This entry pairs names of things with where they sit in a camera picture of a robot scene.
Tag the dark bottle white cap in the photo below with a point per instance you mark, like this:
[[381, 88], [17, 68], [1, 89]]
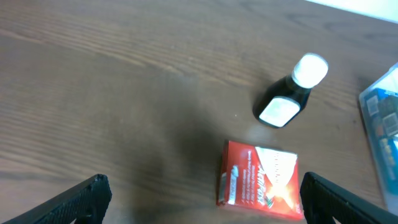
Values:
[[287, 97]]

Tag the clear plastic container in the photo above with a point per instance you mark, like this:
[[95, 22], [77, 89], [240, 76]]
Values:
[[387, 82]]

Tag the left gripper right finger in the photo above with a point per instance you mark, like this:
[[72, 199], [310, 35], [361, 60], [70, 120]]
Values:
[[324, 202]]

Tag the blue cardboard box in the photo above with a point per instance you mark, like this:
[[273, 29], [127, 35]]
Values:
[[381, 108]]

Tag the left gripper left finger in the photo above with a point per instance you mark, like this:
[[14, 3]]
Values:
[[85, 203]]

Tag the red medicine box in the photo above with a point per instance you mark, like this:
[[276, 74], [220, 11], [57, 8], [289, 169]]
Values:
[[260, 179]]

